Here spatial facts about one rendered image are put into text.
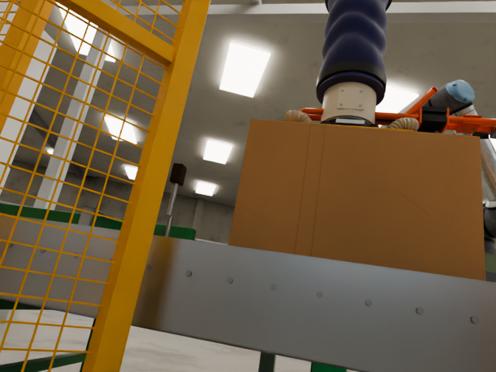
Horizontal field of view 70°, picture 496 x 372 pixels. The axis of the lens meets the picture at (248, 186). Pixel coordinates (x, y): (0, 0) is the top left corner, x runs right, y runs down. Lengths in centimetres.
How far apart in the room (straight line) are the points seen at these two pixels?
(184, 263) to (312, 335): 29
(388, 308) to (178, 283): 41
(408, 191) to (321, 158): 23
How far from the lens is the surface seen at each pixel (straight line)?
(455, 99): 182
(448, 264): 96
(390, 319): 74
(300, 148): 98
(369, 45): 128
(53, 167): 371
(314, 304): 73
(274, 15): 380
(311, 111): 120
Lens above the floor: 49
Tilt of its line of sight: 17 degrees up
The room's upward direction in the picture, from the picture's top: 10 degrees clockwise
